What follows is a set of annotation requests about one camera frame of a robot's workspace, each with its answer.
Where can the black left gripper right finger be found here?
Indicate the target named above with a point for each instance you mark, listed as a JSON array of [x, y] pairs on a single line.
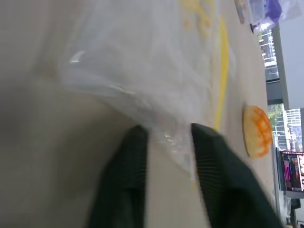
[[228, 185]]

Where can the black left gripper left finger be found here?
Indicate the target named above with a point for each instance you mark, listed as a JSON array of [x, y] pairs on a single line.
[[123, 180]]

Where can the orange checkered bun snack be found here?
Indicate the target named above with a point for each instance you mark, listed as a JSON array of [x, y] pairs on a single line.
[[257, 131]]

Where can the clear yellow-zip plastic bag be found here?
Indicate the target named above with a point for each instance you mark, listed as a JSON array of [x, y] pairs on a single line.
[[142, 66]]

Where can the computer monitor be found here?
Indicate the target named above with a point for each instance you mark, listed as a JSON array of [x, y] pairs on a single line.
[[293, 171]]

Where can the colourful flat packet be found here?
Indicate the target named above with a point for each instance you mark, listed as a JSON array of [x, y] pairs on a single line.
[[240, 10]]

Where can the purple plastic bowl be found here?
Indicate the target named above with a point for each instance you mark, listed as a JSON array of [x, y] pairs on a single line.
[[276, 12]]

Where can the dark window frame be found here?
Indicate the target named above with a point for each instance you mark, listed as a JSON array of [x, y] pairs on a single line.
[[276, 71]]

